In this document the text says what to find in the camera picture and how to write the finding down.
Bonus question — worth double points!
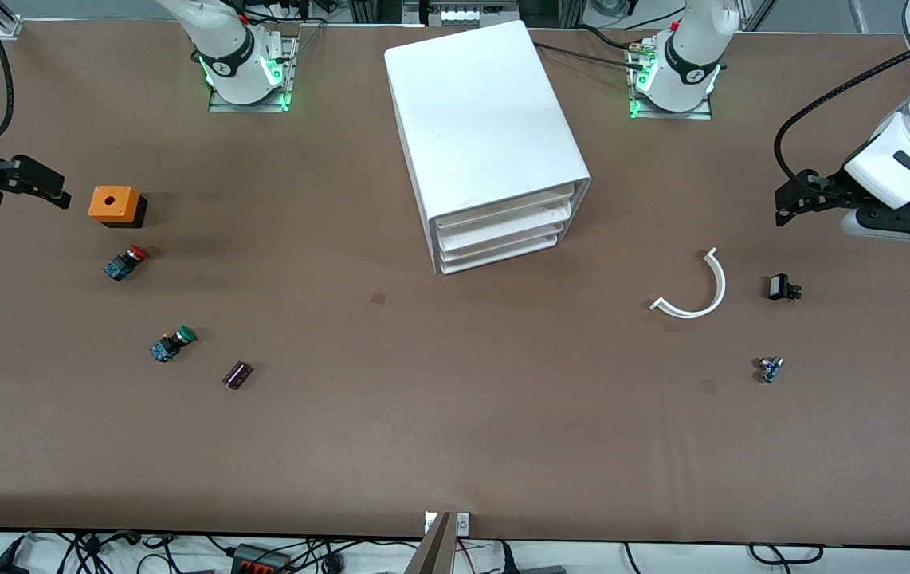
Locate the brown wooden beam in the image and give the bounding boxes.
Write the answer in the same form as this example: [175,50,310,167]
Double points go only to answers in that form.
[406,513,456,574]

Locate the orange button box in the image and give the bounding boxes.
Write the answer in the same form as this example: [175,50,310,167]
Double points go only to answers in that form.
[88,186,147,229]

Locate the white topmost drawer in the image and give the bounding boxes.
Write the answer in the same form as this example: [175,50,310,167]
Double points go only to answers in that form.
[431,185,585,234]

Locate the white table edge bracket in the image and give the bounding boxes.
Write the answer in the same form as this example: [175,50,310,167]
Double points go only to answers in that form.
[425,513,470,537]

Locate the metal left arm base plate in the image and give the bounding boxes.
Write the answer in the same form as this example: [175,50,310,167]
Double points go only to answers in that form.
[629,38,715,120]

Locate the red push button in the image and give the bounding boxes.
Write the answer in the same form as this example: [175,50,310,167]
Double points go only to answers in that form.
[102,245,149,282]

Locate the white middle drawer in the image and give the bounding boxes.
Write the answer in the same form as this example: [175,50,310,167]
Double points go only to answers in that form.
[436,206,577,250]

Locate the white lowest drawer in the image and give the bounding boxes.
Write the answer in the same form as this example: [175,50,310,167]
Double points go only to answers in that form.
[439,225,569,272]

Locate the green push button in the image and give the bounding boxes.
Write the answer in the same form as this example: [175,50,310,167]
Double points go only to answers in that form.
[150,324,198,364]

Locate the white curved plastic piece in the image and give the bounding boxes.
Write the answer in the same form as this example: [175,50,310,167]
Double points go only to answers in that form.
[649,247,728,320]

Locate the grey terminal block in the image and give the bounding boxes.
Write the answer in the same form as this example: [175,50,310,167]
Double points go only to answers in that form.
[403,0,524,29]

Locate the white drawer cabinet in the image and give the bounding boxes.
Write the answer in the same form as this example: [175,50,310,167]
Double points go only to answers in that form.
[384,21,591,276]

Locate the small black sensor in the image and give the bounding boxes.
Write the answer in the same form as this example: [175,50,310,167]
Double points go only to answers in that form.
[768,273,803,303]

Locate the black cable on table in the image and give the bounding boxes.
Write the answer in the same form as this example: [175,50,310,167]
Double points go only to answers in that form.
[535,41,651,76]

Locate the black looped floor cable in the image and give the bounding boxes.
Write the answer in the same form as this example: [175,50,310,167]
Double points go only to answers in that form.
[748,544,825,566]

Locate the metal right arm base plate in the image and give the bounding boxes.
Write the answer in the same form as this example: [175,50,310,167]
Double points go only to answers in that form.
[208,32,300,112]

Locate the black power strip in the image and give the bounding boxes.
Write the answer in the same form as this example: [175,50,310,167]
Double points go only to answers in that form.
[230,544,294,574]

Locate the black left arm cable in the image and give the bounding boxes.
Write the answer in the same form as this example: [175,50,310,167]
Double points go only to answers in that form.
[773,28,910,192]

